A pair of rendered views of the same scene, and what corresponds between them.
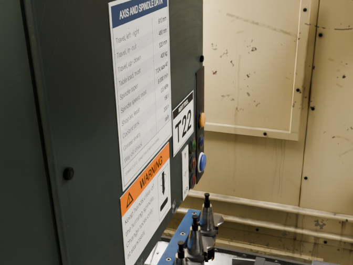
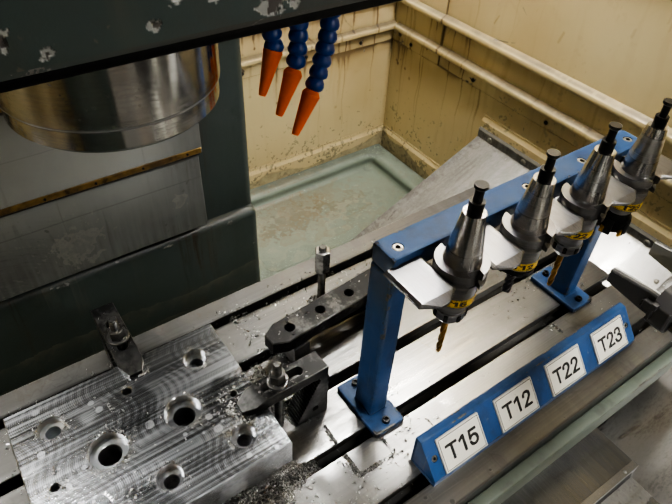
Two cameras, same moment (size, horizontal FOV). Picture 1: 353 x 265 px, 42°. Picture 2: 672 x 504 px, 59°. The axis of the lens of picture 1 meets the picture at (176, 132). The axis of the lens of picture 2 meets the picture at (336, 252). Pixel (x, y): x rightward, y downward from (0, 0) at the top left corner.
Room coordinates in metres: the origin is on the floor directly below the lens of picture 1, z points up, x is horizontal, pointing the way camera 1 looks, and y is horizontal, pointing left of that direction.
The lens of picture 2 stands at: (0.27, -0.11, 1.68)
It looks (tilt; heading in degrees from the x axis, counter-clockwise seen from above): 43 degrees down; 33
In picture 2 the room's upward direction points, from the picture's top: 3 degrees clockwise
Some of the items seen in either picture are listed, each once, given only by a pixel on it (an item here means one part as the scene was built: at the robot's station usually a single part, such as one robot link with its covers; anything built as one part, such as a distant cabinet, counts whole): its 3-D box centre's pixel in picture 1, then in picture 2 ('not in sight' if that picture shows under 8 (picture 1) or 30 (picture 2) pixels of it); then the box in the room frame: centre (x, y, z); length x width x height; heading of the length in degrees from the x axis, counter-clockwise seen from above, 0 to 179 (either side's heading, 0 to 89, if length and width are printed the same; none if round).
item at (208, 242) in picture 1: (200, 242); (609, 189); (1.01, -0.06, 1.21); 0.07 x 0.05 x 0.01; 71
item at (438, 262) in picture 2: not in sight; (460, 266); (0.75, 0.03, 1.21); 0.06 x 0.06 x 0.03
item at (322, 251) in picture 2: not in sight; (321, 274); (0.84, 0.29, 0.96); 0.03 x 0.03 x 0.13
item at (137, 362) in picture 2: not in sight; (121, 349); (0.53, 0.42, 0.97); 0.13 x 0.03 x 0.15; 71
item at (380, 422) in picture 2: not in sight; (378, 344); (0.72, 0.10, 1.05); 0.10 x 0.05 x 0.30; 71
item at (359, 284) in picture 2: not in sight; (334, 313); (0.81, 0.24, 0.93); 0.26 x 0.05 x 0.06; 166
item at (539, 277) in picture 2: not in sight; (586, 229); (1.13, -0.04, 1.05); 0.10 x 0.05 x 0.30; 71
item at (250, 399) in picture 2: not in sight; (282, 393); (0.61, 0.19, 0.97); 0.13 x 0.03 x 0.15; 161
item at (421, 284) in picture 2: not in sight; (423, 285); (0.70, 0.05, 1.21); 0.07 x 0.05 x 0.01; 71
